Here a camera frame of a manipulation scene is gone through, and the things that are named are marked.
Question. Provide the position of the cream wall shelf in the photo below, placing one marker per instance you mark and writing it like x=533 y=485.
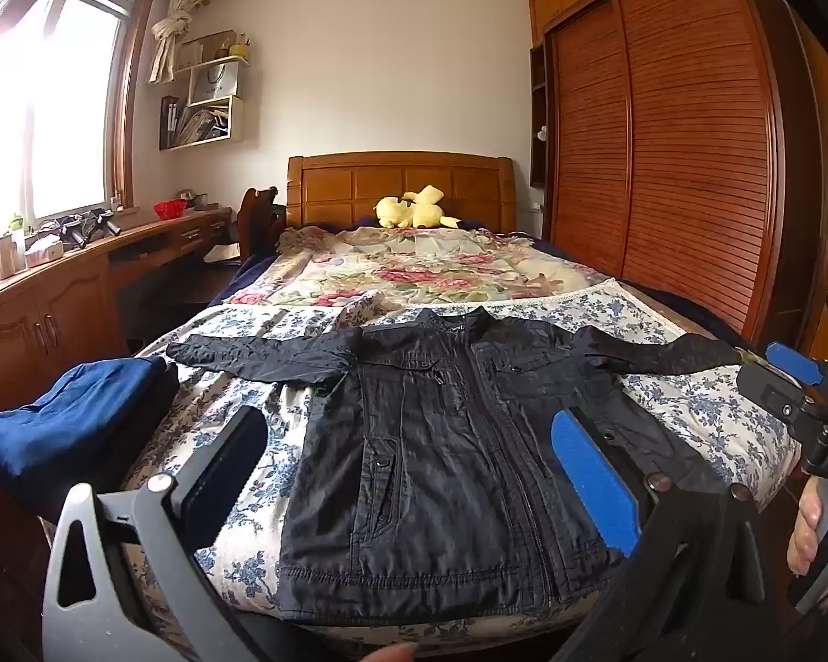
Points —
x=238 y=121

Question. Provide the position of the small desk clutter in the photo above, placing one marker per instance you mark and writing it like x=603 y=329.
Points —
x=193 y=198

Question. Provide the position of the wooden desk with cabinets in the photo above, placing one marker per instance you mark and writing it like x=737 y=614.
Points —
x=14 y=331

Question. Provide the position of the person's right hand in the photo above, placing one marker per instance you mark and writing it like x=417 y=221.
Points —
x=811 y=510

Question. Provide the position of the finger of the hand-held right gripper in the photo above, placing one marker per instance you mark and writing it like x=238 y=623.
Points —
x=773 y=389
x=793 y=362

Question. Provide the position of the folded navy blue garment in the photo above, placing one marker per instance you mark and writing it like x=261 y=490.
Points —
x=62 y=420

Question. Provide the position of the white bottle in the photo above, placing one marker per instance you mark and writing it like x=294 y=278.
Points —
x=7 y=255

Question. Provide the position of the red basket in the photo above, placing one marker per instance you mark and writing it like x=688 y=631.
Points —
x=170 y=209

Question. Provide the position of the white paper bag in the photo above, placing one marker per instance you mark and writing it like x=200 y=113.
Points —
x=215 y=81

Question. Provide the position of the wood-framed window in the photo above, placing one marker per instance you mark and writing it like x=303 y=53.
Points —
x=62 y=117

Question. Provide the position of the yellow plush toy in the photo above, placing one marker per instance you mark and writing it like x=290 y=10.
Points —
x=414 y=210

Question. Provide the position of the small white knob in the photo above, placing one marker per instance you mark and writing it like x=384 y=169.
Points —
x=542 y=133

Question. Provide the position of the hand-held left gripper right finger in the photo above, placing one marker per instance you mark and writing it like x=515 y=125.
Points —
x=593 y=479

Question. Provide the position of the wooden chair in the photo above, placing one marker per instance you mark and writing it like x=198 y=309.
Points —
x=259 y=220

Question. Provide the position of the wooden bed headboard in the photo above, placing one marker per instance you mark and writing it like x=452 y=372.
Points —
x=331 y=186

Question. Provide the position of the brown paper bag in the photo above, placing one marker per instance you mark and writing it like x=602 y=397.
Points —
x=203 y=52

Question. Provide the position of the yellow green bottles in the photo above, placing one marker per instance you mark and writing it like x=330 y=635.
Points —
x=240 y=48

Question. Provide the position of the black jacket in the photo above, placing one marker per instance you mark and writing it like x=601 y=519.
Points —
x=441 y=462

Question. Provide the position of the knotted beige curtain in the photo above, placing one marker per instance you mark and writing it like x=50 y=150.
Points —
x=172 y=27

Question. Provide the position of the wooden slatted wardrobe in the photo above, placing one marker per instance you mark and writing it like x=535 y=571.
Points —
x=690 y=152

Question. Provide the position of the white tissue pack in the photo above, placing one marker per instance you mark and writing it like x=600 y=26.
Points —
x=45 y=252

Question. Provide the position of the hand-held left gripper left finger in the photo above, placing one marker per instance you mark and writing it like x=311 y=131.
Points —
x=224 y=458

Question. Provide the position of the black metal device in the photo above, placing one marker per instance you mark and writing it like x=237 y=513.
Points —
x=83 y=226

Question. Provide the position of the pink floral quilt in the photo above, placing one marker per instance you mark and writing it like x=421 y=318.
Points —
x=414 y=269

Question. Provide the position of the white paper sheet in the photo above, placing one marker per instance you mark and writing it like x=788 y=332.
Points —
x=222 y=253

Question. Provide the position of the folded black garment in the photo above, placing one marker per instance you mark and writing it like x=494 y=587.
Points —
x=148 y=441

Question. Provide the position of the blue floral bedspread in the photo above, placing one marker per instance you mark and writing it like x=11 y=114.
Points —
x=697 y=414

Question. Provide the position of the person's left hand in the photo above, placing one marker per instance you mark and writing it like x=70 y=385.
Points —
x=386 y=653

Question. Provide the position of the row of books and papers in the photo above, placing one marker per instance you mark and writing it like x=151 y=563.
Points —
x=193 y=124

